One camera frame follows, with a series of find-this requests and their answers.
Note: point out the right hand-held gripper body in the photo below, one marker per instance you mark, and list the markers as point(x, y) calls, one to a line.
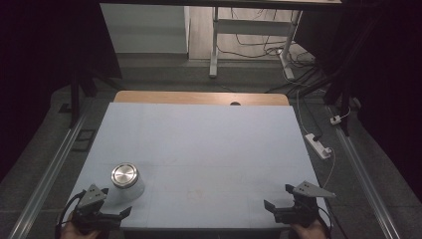
point(300, 214)

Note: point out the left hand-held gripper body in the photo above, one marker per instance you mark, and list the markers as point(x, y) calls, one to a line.
point(89, 212)

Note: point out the person's right hand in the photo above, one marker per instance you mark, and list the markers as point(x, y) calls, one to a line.
point(308, 232)

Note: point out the person's left hand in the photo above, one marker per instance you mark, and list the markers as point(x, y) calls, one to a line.
point(71, 233)

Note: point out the white power strip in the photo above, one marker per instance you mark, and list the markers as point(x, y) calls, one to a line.
point(318, 146)

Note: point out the black plug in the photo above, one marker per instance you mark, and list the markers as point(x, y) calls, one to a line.
point(317, 136)

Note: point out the small white adapter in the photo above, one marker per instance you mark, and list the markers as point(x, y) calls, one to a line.
point(335, 119)

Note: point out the pale blue table board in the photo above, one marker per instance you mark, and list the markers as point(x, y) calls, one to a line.
point(205, 149)

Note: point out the black metal stand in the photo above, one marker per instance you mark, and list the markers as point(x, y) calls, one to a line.
point(345, 106)
point(74, 99)

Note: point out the wooden table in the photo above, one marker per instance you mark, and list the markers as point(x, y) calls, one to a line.
point(185, 98)

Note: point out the black curtain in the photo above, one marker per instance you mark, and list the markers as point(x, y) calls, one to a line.
point(40, 66)
point(388, 83)

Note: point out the metal floor rail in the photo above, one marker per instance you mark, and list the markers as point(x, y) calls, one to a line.
point(365, 182)
point(46, 179)

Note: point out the white wall panel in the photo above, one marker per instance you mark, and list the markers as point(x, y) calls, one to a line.
point(142, 30)

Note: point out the white desk frame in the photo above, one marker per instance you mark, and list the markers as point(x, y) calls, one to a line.
point(252, 27)

